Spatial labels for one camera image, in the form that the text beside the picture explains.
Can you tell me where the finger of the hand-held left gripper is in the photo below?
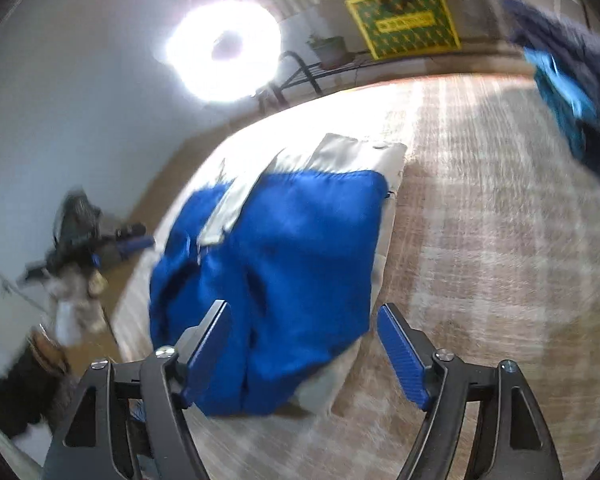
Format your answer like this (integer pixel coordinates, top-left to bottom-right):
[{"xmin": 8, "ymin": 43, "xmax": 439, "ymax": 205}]
[{"xmin": 112, "ymin": 222, "xmax": 156, "ymax": 261}]

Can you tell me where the dark plant pot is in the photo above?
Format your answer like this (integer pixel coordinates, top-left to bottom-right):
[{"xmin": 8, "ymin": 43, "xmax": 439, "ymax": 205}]
[{"xmin": 307, "ymin": 34, "xmax": 348, "ymax": 68}]

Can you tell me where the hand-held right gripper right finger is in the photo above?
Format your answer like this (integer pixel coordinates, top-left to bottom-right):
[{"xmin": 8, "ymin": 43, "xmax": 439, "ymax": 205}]
[{"xmin": 377, "ymin": 302, "xmax": 563, "ymax": 480}]

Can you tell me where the person's left hand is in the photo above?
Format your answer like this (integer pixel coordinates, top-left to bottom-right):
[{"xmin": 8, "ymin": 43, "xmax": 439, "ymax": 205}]
[{"xmin": 42, "ymin": 260, "xmax": 108, "ymax": 348}]

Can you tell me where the folded light blue garment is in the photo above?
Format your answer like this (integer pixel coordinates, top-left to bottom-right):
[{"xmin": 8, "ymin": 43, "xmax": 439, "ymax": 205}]
[{"xmin": 522, "ymin": 47, "xmax": 598, "ymax": 158}]

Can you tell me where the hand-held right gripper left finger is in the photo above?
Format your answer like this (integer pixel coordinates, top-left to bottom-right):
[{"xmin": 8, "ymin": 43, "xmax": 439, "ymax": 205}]
[{"xmin": 40, "ymin": 300, "xmax": 233, "ymax": 480}]

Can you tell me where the navy quilted jacket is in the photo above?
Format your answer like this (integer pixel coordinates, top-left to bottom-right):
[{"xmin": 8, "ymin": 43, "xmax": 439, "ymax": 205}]
[{"xmin": 502, "ymin": 0, "xmax": 600, "ymax": 186}]

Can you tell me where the black metal clothes rack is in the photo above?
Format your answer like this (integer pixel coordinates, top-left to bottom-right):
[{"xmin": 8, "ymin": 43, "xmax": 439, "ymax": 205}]
[{"xmin": 257, "ymin": 45, "xmax": 526, "ymax": 108}]

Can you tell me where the plaid bed sheet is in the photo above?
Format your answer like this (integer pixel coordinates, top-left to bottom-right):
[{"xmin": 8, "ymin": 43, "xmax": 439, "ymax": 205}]
[{"xmin": 112, "ymin": 77, "xmax": 600, "ymax": 480}]

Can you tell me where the person's left forearm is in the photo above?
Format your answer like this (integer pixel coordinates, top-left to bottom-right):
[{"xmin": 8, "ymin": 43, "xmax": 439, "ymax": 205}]
[{"xmin": 0, "ymin": 325, "xmax": 73, "ymax": 441}]

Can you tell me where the yellow and green patterned box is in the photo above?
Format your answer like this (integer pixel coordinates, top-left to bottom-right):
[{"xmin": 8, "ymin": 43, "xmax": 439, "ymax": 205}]
[{"xmin": 345, "ymin": 0, "xmax": 462, "ymax": 61}]

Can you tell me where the white and blue jacket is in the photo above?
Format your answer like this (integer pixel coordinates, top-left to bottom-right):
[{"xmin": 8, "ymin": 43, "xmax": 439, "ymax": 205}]
[{"xmin": 149, "ymin": 132, "xmax": 408, "ymax": 418}]

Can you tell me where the ring light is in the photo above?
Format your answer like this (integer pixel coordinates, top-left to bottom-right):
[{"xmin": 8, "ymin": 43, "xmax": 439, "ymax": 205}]
[{"xmin": 165, "ymin": 0, "xmax": 283, "ymax": 103}]

